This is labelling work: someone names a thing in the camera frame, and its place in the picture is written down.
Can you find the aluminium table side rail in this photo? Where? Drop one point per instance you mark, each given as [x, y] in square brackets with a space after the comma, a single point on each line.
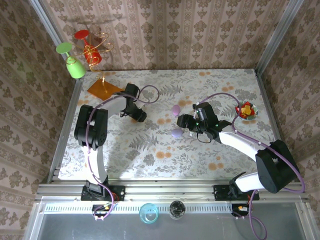
[275, 125]
[62, 135]

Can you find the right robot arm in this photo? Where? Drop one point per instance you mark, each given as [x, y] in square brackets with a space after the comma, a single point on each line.
[275, 167]

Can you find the dark clear glass cup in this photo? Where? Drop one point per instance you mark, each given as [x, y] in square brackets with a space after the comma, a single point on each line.
[177, 210]

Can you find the purple earbud case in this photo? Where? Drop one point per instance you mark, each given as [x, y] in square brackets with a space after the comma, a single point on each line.
[176, 133]

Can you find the red plastic goblet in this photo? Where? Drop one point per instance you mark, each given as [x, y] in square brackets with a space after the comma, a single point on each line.
[93, 57]

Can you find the patterned ceramic candy bowl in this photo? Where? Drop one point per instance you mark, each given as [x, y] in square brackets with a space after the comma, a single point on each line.
[256, 113]

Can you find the lilac pink earbud case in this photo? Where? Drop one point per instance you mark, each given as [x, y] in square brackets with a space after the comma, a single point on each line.
[176, 110]

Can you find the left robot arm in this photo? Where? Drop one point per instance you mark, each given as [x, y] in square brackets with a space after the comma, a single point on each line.
[91, 127]

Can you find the green plastic goblet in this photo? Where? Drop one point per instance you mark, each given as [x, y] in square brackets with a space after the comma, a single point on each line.
[76, 70]

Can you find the teal glass cup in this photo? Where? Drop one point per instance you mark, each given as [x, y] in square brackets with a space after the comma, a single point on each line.
[148, 213]

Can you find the green wrapped candy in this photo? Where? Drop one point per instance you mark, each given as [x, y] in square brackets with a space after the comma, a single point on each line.
[251, 115]

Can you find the aluminium frame post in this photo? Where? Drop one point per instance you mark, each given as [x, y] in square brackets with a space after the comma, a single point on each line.
[46, 21]
[280, 32]

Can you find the black connector block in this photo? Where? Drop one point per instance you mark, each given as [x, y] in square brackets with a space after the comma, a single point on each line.
[102, 209]
[240, 209]

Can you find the yellow wrapped candy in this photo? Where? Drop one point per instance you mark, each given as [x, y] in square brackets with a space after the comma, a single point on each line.
[247, 109]

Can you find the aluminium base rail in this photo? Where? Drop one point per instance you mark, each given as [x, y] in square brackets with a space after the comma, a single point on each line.
[170, 190]

